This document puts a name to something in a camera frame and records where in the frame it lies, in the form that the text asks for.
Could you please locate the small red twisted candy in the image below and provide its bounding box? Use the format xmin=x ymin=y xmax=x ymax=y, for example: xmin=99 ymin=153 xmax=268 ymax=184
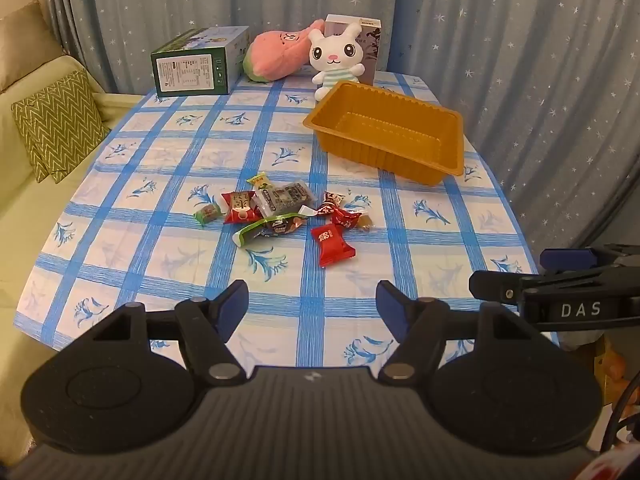
xmin=332 ymin=208 xmax=363 ymax=230

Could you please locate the pink plush toy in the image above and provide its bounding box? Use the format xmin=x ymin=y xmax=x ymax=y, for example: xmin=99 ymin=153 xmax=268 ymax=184
xmin=242 ymin=18 xmax=326 ymax=82

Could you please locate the beige cushion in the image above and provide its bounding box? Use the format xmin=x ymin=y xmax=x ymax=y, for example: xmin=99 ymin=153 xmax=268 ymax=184
xmin=0 ymin=1 xmax=63 ymax=93

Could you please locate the green printed carton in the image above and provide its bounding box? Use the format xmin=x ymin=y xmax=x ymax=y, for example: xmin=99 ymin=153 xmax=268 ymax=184
xmin=151 ymin=26 xmax=251 ymax=98

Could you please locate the clear packet of dark snack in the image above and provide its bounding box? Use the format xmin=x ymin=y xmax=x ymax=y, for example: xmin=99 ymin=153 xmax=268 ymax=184
xmin=255 ymin=181 xmax=312 ymax=213

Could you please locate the white bunny plush toy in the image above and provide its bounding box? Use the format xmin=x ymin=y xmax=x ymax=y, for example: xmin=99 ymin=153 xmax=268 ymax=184
xmin=306 ymin=23 xmax=368 ymax=103

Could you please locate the red white twisted candy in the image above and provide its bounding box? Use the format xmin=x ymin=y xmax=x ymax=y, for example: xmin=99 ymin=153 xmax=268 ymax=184
xmin=310 ymin=191 xmax=346 ymax=216

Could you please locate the light green sofa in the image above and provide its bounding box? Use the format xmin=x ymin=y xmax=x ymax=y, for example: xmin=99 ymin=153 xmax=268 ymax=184
xmin=0 ymin=55 xmax=151 ymax=461

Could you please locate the blue checked floral tablecloth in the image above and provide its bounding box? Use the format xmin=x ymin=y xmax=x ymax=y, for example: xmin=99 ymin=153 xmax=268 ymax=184
xmin=12 ymin=71 xmax=561 ymax=368

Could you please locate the small green candy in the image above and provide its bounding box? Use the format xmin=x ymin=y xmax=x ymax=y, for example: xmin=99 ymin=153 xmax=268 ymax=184
xmin=193 ymin=203 xmax=223 ymax=228

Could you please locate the black cable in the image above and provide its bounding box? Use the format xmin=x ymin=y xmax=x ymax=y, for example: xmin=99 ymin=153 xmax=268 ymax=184
xmin=597 ymin=385 xmax=640 ymax=461

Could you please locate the red snack packet with figure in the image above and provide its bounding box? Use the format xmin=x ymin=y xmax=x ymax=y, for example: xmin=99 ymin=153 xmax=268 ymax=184
xmin=221 ymin=190 xmax=263 ymax=224

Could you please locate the green chocolate bar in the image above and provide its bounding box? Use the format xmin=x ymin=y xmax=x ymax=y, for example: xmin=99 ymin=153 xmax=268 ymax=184
xmin=235 ymin=211 xmax=310 ymax=248

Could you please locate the white box with plant print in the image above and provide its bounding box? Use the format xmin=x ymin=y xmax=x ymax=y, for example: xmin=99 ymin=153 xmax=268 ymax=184
xmin=324 ymin=14 xmax=383 ymax=87

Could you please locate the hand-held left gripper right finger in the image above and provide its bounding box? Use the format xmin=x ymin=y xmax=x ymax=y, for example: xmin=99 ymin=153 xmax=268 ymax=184
xmin=376 ymin=280 xmax=536 ymax=387

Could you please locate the green zigzag cushion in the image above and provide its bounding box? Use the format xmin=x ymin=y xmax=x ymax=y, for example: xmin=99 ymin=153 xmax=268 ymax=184
xmin=11 ymin=69 xmax=112 ymax=184

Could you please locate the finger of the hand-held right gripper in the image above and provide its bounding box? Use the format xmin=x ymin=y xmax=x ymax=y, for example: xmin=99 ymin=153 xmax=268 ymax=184
xmin=469 ymin=260 xmax=640 ymax=306
xmin=539 ymin=244 xmax=640 ymax=273

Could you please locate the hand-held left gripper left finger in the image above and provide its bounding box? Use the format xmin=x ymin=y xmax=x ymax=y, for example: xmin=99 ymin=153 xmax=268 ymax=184
xmin=92 ymin=279 xmax=250 ymax=387

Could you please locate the blue star-print curtain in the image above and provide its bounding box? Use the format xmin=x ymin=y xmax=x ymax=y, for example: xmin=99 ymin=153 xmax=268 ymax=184
xmin=42 ymin=0 xmax=640 ymax=253

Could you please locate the orange plastic tray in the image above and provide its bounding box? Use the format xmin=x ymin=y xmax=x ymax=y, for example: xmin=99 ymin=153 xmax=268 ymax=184
xmin=302 ymin=80 xmax=466 ymax=187

